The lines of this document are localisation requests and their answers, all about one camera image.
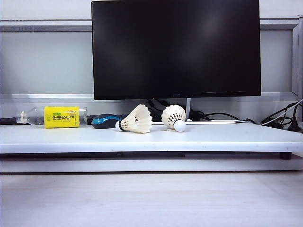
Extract white feather shuttlecock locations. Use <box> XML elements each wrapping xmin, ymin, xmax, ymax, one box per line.
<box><xmin>161</xmin><ymin>105</ymin><xmax>187</xmax><ymax>132</ymax></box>
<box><xmin>115</xmin><ymin>104</ymin><xmax>153</xmax><ymax>135</ymax></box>

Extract black power strip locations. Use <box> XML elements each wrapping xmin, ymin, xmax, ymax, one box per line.
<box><xmin>151</xmin><ymin>110</ymin><xmax>164</xmax><ymax>121</ymax></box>

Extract white raised desk board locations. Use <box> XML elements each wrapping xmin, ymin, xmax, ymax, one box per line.
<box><xmin>0</xmin><ymin>122</ymin><xmax>303</xmax><ymax>161</ymax></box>

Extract blue black computer mouse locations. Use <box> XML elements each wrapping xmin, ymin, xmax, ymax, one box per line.
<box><xmin>91</xmin><ymin>113</ymin><xmax>124</xmax><ymax>130</ymax></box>

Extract silver monitor stand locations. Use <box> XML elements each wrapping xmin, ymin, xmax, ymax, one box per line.
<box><xmin>151</xmin><ymin>98</ymin><xmax>238</xmax><ymax>125</ymax></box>

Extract black computer monitor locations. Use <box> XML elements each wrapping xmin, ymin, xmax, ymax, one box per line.
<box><xmin>91</xmin><ymin>0</ymin><xmax>262</xmax><ymax>101</ymax></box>

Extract clear bottle yellow label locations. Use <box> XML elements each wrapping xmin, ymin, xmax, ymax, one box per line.
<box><xmin>15</xmin><ymin>106</ymin><xmax>89</xmax><ymax>130</ymax></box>

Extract black power plug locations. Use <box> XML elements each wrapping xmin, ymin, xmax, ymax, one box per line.
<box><xmin>287</xmin><ymin>104</ymin><xmax>303</xmax><ymax>132</ymax></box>

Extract black flat strip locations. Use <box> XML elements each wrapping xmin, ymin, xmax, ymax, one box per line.
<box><xmin>0</xmin><ymin>117</ymin><xmax>18</xmax><ymax>125</ymax></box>

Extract black cable with ferrite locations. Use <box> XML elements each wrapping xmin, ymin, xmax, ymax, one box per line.
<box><xmin>147</xmin><ymin>98</ymin><xmax>166</xmax><ymax>112</ymax></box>

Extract black looped cable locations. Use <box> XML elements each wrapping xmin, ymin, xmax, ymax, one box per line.
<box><xmin>203</xmin><ymin>112</ymin><xmax>258</xmax><ymax>125</ymax></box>

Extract black tangled cable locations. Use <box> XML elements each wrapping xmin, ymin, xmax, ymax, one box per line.
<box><xmin>260</xmin><ymin>103</ymin><xmax>296</xmax><ymax>130</ymax></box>

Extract white usb cable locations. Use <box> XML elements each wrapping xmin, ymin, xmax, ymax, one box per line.
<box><xmin>236</xmin><ymin>99</ymin><xmax>303</xmax><ymax>125</ymax></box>

